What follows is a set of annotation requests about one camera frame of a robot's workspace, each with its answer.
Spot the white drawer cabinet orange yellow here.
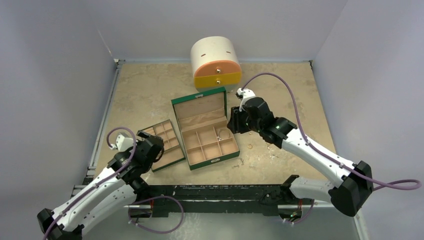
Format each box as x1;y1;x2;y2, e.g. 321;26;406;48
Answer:
190;36;242;92

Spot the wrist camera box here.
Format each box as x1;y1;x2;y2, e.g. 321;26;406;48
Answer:
235;88;256;112
109;133;134;152

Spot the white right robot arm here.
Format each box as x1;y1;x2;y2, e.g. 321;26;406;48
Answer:
227;97;374;217

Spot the small silver earring pair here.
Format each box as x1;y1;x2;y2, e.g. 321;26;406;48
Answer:
232;158;244;169

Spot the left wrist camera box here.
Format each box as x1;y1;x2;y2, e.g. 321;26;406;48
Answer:
109;133;134;152

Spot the green jewelry tray insert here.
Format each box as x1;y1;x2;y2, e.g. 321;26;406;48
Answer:
137;119;186;172

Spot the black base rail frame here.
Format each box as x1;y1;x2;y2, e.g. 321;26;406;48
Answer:
129;184;312;218

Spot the green jewelry box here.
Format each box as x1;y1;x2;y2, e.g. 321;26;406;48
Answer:
171;87;240;171

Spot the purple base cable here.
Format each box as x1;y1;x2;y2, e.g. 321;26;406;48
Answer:
128;195;185;235
283;202;314;226

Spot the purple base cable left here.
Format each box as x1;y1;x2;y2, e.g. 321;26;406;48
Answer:
128;195;185;235

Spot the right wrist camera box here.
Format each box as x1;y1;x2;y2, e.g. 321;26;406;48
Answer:
235;88;256;112

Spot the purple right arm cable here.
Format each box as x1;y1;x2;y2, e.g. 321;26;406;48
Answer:
241;72;422;191

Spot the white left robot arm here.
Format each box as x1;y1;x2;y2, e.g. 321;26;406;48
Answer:
37;130;164;240

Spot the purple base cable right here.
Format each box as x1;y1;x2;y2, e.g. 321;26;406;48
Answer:
283;202;314;226

